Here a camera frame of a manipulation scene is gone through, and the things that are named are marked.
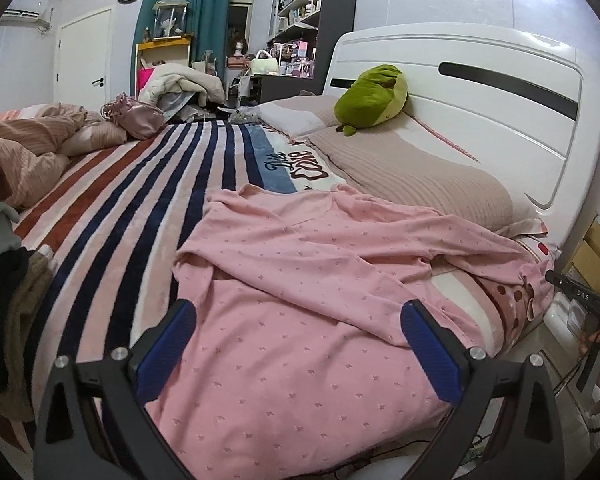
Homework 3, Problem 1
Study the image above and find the striped plush blanket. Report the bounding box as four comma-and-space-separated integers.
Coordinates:
17, 120, 337, 402

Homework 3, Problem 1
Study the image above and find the white handbag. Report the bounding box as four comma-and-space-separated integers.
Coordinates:
250, 49, 279, 75

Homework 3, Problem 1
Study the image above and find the air conditioner unit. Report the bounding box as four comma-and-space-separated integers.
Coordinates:
0, 0, 53, 30

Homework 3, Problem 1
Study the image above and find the white door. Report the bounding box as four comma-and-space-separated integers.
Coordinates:
54, 8, 111, 112

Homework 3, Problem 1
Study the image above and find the teal curtain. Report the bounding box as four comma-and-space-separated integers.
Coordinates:
130, 0, 230, 86

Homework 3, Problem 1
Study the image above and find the beige ribbed pillow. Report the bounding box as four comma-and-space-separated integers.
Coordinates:
306, 114, 548, 237

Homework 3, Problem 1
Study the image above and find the pink crumpled quilt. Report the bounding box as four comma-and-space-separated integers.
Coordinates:
0, 102, 128, 209

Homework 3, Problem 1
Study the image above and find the yellow shelf cabinet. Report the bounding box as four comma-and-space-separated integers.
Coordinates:
133, 37, 192, 96

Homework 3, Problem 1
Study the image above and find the cream bedding pile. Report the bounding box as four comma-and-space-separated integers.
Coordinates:
137, 63, 225, 107

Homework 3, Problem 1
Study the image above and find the pink satin bag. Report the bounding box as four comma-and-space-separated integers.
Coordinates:
100, 93, 166, 140

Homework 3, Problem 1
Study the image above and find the dark bookshelf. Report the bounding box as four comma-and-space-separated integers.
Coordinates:
249, 0, 356, 104

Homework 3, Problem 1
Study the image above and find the white grey pillow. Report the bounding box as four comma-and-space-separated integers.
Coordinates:
256, 96, 338, 139

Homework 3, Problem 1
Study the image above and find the white bed headboard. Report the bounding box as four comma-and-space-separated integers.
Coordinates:
324, 23, 600, 247

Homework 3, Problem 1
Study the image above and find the green plush toy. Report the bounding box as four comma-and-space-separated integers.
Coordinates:
334, 64, 408, 136

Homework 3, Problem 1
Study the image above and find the pink patterned garment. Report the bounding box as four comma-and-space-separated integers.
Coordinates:
149, 184, 553, 479

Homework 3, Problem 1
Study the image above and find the dark clothes pile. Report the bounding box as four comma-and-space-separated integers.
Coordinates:
0, 202, 54, 422

